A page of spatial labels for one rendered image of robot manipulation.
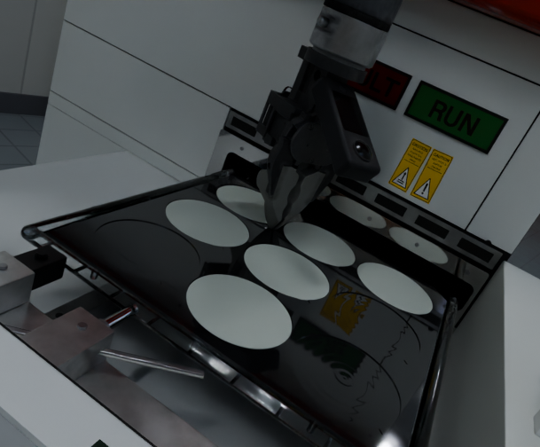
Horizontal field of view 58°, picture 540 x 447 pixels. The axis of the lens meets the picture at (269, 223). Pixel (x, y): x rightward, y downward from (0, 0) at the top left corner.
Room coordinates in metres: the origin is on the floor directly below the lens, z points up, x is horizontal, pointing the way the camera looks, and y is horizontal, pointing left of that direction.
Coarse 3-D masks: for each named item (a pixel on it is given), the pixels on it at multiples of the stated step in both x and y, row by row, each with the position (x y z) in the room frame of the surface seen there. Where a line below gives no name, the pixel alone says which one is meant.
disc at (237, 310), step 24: (192, 288) 0.37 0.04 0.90; (216, 288) 0.38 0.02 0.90; (240, 288) 0.40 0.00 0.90; (192, 312) 0.33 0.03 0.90; (216, 312) 0.35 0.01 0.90; (240, 312) 0.36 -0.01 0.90; (264, 312) 0.38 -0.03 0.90; (240, 336) 0.33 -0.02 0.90; (264, 336) 0.34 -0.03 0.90; (288, 336) 0.36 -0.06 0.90
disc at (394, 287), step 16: (368, 272) 0.55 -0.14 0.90; (384, 272) 0.57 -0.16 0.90; (400, 272) 0.59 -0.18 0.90; (368, 288) 0.51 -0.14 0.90; (384, 288) 0.53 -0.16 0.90; (400, 288) 0.54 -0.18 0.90; (416, 288) 0.56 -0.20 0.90; (400, 304) 0.50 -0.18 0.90; (416, 304) 0.52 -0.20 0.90; (432, 304) 0.54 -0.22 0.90
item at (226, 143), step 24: (216, 144) 0.73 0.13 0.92; (240, 144) 0.72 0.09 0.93; (216, 168) 0.73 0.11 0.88; (264, 168) 0.71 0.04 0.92; (336, 192) 0.67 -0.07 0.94; (360, 216) 0.66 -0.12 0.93; (384, 216) 0.65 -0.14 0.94; (408, 240) 0.64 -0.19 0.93; (432, 240) 0.64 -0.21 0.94; (456, 264) 0.62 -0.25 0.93; (480, 288) 0.60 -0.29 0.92
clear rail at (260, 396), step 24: (48, 240) 0.34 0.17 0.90; (72, 264) 0.33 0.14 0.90; (96, 288) 0.32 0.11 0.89; (120, 288) 0.32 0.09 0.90; (144, 312) 0.31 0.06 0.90; (168, 336) 0.30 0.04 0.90; (216, 360) 0.29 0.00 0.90; (240, 384) 0.28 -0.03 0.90; (264, 408) 0.27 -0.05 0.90; (288, 408) 0.27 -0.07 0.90; (312, 432) 0.26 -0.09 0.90
